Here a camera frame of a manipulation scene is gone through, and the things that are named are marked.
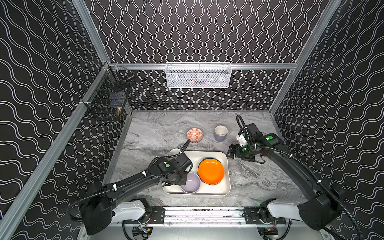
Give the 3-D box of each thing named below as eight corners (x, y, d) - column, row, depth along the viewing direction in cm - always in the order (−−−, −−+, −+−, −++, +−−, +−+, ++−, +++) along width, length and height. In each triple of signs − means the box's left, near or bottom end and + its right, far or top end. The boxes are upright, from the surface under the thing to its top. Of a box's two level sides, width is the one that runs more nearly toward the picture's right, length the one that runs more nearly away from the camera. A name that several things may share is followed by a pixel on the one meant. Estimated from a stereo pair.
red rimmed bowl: (194, 146, 102) (194, 142, 98) (184, 136, 108) (184, 131, 104) (205, 139, 106) (206, 134, 102) (195, 129, 112) (195, 125, 108)
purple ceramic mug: (214, 141, 104) (215, 134, 98) (213, 132, 110) (214, 125, 104) (227, 141, 104) (228, 134, 98) (225, 132, 110) (227, 125, 103)
